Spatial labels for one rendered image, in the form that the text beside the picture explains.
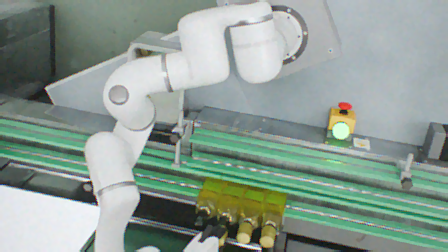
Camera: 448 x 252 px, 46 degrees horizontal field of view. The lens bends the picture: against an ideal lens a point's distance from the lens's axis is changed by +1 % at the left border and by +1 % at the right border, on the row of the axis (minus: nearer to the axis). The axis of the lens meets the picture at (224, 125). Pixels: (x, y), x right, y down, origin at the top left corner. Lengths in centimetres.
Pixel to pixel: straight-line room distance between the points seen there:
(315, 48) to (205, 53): 39
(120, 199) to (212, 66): 33
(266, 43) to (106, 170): 42
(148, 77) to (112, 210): 28
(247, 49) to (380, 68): 55
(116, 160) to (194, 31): 31
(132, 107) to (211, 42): 21
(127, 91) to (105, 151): 13
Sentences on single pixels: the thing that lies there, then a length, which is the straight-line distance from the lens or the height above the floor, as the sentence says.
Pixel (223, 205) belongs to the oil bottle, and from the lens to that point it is 137.
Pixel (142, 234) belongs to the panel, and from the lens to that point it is 150.
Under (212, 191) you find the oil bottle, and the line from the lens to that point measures 141.
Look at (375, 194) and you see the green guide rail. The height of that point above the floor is 92.
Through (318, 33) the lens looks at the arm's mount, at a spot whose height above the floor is 87.
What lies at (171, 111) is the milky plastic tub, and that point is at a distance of 161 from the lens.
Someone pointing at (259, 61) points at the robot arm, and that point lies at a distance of 109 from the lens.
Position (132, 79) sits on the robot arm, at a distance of 111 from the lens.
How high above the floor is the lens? 222
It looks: 65 degrees down
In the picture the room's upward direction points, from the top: 152 degrees counter-clockwise
